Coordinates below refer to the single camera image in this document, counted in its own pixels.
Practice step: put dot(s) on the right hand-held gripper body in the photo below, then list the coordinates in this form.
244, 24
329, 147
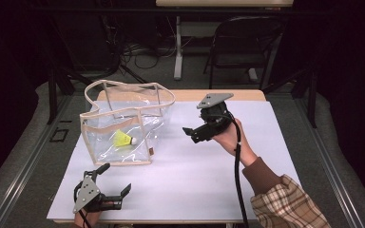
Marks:
217, 122

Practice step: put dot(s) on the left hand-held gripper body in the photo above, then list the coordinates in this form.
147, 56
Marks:
88, 193

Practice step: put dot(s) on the yellow shuttlecock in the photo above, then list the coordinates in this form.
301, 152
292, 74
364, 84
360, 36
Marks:
122, 138

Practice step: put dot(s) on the clear bag with beige trim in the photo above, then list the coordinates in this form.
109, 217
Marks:
133, 109

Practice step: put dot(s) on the person's right hand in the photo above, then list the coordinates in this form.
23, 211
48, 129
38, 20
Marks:
231, 141

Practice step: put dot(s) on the person's left hand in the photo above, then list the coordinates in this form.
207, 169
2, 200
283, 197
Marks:
84, 221

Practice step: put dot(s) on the white table cover sheet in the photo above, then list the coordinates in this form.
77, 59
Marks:
187, 177

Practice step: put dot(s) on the table with white leg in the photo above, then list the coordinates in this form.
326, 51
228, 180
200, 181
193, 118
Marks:
178, 57

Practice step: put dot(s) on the black folding chair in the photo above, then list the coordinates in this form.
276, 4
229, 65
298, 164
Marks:
247, 41

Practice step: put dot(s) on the black metal stand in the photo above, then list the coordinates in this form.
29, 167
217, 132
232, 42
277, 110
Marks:
52, 95
312, 98

